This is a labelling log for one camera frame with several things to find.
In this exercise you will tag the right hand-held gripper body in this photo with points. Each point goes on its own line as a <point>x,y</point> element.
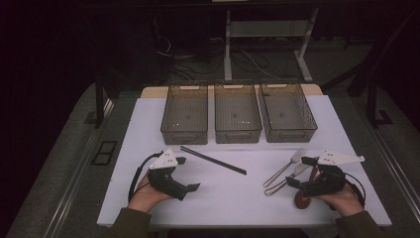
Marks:
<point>325,183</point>

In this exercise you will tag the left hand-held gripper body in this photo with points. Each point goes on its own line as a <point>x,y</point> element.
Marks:
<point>165,181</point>

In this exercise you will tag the brown wooden spoon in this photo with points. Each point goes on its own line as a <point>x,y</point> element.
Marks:
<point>302,200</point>

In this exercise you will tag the clear brown plastic bin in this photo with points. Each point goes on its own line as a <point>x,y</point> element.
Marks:
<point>237,114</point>
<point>286,112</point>
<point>185,115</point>

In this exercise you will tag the person's left hand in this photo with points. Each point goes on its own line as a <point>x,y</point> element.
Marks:
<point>145,196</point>

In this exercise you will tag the person's right hand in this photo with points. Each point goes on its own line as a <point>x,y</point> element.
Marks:
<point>345,201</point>

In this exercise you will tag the black metal stand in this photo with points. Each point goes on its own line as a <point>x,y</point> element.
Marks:
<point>372,105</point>
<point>99,99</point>

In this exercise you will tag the aluminium floor rail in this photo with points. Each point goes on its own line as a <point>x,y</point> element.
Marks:
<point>396,168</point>
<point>71,195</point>

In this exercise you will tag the white metal desk frame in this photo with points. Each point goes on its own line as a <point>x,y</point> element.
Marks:
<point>227,49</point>

